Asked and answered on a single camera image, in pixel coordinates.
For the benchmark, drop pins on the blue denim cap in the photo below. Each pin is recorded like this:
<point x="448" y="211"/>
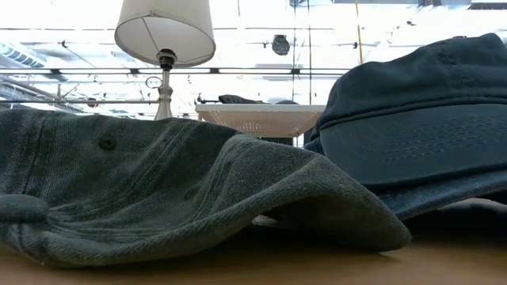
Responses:
<point x="443" y="194"/>
<point x="416" y="130"/>

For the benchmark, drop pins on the white perforated metal shelf riser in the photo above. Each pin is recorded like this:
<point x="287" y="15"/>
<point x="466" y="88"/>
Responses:
<point x="257" y="118"/>

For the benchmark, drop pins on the black round dome fixture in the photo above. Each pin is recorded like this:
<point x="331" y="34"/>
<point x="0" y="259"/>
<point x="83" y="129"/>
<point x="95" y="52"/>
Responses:
<point x="281" y="44"/>

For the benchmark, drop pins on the grey-green denim cap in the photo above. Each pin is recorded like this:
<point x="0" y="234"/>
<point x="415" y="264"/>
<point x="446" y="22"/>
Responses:
<point x="158" y="178"/>
<point x="237" y="99"/>

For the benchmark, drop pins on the long grey metal rail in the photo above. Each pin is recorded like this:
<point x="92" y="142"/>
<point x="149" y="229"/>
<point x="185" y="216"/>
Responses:
<point x="99" y="71"/>
<point x="79" y="101"/>

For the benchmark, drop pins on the white shade silver table lamp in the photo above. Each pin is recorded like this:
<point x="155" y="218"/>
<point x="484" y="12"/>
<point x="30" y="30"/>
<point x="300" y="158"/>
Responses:
<point x="166" y="27"/>

